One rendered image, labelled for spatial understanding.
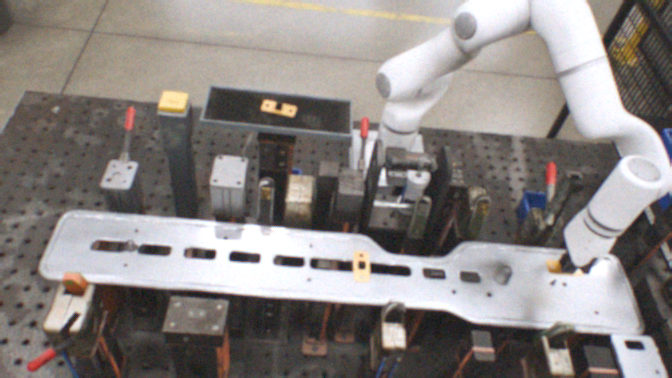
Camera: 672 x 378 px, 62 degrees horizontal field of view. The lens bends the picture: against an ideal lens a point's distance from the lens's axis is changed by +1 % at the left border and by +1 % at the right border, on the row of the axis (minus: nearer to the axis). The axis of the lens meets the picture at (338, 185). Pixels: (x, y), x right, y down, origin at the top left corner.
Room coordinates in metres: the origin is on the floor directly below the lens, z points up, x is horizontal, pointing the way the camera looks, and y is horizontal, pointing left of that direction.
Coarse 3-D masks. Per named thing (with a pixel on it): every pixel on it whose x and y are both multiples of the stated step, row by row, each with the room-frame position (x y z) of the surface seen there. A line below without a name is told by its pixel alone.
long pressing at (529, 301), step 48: (144, 240) 0.69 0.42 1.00; (192, 240) 0.72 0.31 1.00; (240, 240) 0.74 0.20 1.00; (288, 240) 0.77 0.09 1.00; (336, 240) 0.80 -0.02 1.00; (192, 288) 0.60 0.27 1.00; (240, 288) 0.62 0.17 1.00; (288, 288) 0.64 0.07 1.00; (336, 288) 0.66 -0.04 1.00; (384, 288) 0.69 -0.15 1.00; (432, 288) 0.71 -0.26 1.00; (480, 288) 0.74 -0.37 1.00; (528, 288) 0.76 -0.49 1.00; (576, 288) 0.79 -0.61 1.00; (624, 288) 0.82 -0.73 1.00
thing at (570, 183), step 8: (568, 176) 0.94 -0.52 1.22; (576, 176) 0.95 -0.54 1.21; (560, 184) 0.95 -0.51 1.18; (568, 184) 0.95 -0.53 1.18; (576, 184) 0.92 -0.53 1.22; (560, 192) 0.93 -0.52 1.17; (568, 192) 0.95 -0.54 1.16; (576, 192) 0.91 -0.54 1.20; (552, 200) 0.94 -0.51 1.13; (560, 200) 0.94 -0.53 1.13; (568, 200) 0.93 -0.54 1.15; (552, 208) 0.93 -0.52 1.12; (560, 208) 0.94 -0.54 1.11; (544, 216) 0.93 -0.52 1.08; (560, 216) 0.93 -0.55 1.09; (544, 224) 0.92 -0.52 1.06
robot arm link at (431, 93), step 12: (432, 84) 1.26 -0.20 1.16; (444, 84) 1.29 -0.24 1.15; (420, 96) 1.30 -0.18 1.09; (432, 96) 1.29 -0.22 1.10; (384, 108) 1.29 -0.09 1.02; (396, 108) 1.27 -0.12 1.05; (408, 108) 1.27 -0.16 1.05; (420, 108) 1.27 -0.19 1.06; (384, 120) 1.27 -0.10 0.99; (396, 120) 1.25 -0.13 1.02; (408, 120) 1.25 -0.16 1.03; (420, 120) 1.27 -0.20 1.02; (396, 132) 1.24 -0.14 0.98; (408, 132) 1.25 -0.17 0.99
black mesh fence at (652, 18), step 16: (624, 0) 2.09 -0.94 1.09; (640, 0) 2.01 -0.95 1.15; (624, 16) 2.07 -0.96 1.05; (640, 16) 1.97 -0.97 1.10; (656, 16) 1.89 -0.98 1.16; (608, 32) 2.08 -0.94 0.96; (624, 32) 2.01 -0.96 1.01; (640, 32) 1.92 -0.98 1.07; (656, 32) 1.84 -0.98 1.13; (624, 48) 1.95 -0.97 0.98; (640, 48) 1.87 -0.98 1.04; (624, 64) 1.90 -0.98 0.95; (640, 64) 1.82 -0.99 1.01; (656, 64) 1.74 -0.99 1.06; (624, 80) 1.85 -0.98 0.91; (640, 80) 1.77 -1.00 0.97; (656, 80) 1.70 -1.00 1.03; (656, 96) 1.65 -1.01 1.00; (560, 112) 2.09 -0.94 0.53; (656, 112) 1.60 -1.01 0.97
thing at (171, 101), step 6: (168, 96) 1.01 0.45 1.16; (174, 96) 1.02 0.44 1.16; (180, 96) 1.02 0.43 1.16; (186, 96) 1.03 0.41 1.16; (162, 102) 0.99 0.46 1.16; (168, 102) 0.99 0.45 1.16; (174, 102) 1.00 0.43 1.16; (180, 102) 1.00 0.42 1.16; (186, 102) 1.01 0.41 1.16; (162, 108) 0.97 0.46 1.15; (168, 108) 0.98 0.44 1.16; (174, 108) 0.98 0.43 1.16; (180, 108) 0.98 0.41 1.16
